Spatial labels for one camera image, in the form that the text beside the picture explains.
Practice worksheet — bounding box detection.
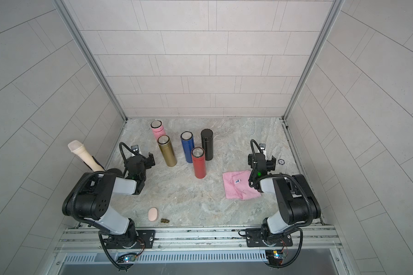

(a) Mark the pink oval soap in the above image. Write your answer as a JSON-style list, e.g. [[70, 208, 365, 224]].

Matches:
[[148, 207, 158, 222]]

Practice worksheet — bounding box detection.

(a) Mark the pink cloth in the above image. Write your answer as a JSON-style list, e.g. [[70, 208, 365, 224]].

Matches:
[[223, 170, 261, 201]]

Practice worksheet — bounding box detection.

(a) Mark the left circuit board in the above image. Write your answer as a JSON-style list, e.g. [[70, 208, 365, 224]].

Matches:
[[117, 253, 137, 264]]

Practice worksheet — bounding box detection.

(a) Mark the aluminium front rail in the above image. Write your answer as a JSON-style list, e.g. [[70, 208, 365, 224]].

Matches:
[[53, 223, 343, 253]]

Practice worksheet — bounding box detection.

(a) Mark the beige microphone-shaped holder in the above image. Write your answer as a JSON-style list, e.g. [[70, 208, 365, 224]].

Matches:
[[68, 140, 104, 172]]

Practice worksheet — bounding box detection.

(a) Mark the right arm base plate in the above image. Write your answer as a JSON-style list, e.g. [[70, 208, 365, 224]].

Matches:
[[239, 228, 293, 248]]

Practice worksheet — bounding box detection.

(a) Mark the blue thermos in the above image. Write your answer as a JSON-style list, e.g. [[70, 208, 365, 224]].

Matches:
[[180, 131, 195, 163]]

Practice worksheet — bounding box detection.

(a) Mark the red thermos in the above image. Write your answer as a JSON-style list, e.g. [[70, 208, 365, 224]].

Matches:
[[191, 147, 207, 179]]

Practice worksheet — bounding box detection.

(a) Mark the circuit board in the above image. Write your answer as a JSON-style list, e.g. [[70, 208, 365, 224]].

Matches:
[[117, 253, 137, 264], [265, 250, 287, 265]]

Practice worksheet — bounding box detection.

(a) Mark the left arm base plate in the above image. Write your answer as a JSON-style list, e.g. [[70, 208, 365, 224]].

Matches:
[[103, 230, 156, 249]]

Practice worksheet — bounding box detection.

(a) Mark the pink thermos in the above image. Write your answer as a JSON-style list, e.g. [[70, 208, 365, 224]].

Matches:
[[150, 120, 166, 140]]

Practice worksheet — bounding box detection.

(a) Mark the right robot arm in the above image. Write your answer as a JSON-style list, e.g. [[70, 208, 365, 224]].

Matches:
[[245, 153, 321, 247]]

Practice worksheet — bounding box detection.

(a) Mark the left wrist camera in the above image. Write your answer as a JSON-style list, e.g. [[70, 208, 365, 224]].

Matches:
[[131, 145, 141, 155]]

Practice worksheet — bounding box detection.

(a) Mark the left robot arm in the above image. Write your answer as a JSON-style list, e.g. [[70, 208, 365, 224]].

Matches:
[[62, 153, 156, 249]]

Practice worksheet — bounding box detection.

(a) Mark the gold thermos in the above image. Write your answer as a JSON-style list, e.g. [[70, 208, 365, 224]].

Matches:
[[157, 135, 177, 167]]

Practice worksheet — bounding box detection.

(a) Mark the black thermos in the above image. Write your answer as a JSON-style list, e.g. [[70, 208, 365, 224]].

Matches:
[[201, 129, 213, 161]]

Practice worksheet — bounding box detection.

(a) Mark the right circuit board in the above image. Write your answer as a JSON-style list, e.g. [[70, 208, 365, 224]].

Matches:
[[265, 250, 287, 265]]

